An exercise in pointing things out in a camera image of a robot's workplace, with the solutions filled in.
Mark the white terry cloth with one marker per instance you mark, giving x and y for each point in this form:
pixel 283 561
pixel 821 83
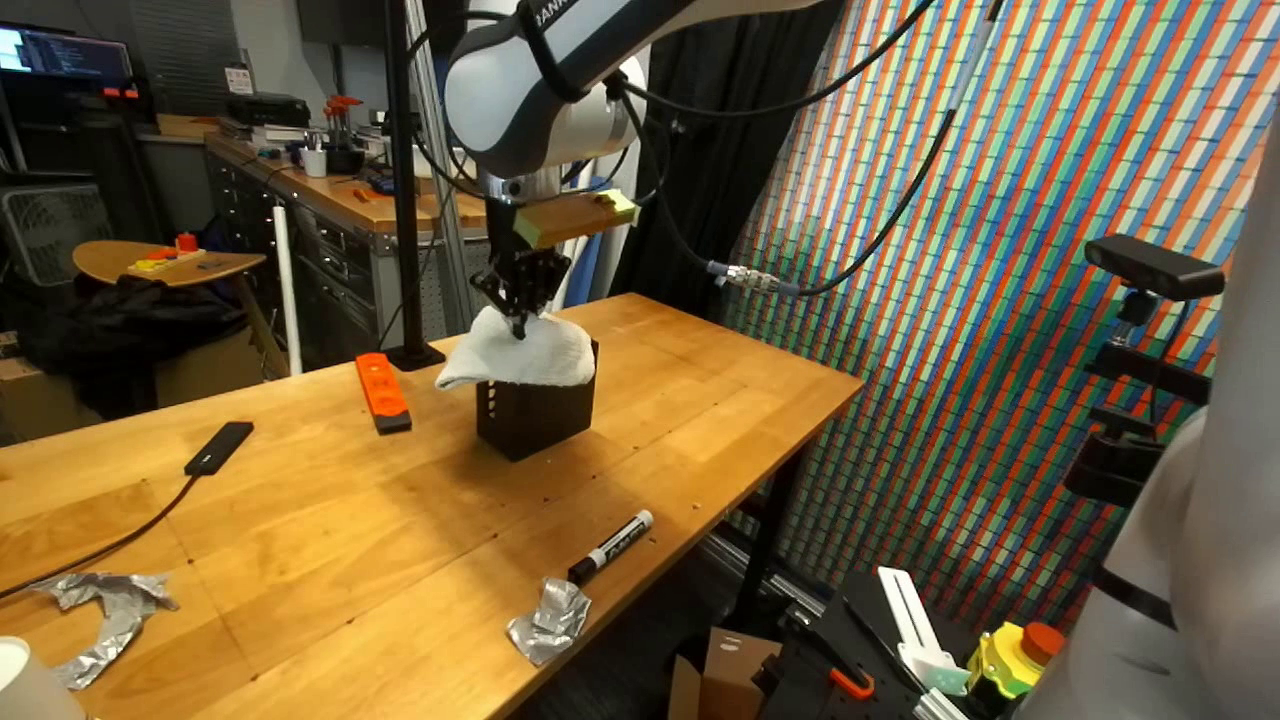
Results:
pixel 513 352

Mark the silver metal rail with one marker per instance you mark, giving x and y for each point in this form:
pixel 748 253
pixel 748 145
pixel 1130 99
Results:
pixel 787 577

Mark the black vertical pole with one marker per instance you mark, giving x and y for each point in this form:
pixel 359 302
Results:
pixel 407 187

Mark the round wooden stool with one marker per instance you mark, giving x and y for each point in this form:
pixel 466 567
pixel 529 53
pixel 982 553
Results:
pixel 163 264

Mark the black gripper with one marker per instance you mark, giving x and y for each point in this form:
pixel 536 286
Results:
pixel 523 277

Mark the yellow red emergency button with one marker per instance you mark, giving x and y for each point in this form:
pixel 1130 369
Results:
pixel 1015 658

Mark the person in white shirt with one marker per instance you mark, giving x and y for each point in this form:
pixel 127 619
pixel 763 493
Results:
pixel 1227 532

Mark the black and white marker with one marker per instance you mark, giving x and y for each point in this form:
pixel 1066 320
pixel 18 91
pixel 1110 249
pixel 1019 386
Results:
pixel 608 545

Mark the large crumpled foil piece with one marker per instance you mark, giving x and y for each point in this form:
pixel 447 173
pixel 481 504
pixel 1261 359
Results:
pixel 113 614

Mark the small crumpled foil piece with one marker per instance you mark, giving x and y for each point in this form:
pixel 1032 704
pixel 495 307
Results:
pixel 549 626

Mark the lit computer monitor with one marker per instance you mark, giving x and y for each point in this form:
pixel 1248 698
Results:
pixel 63 53

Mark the multicoloured striped backdrop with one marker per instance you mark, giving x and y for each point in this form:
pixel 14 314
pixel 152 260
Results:
pixel 1000 333

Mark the wooden workbench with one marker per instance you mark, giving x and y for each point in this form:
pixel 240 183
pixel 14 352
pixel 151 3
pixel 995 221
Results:
pixel 346 203

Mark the flat black device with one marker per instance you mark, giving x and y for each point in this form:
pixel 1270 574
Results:
pixel 216 448

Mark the black perforated box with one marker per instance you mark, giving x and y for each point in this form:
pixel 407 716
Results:
pixel 533 418

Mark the orange and black block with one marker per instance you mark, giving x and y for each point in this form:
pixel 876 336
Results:
pixel 383 393

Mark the thin white pole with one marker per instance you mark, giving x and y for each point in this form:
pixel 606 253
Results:
pixel 287 292

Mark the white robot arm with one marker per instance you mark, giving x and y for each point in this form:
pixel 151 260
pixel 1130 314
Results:
pixel 533 83

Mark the black camera on stand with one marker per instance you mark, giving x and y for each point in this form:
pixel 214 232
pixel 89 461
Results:
pixel 1154 264

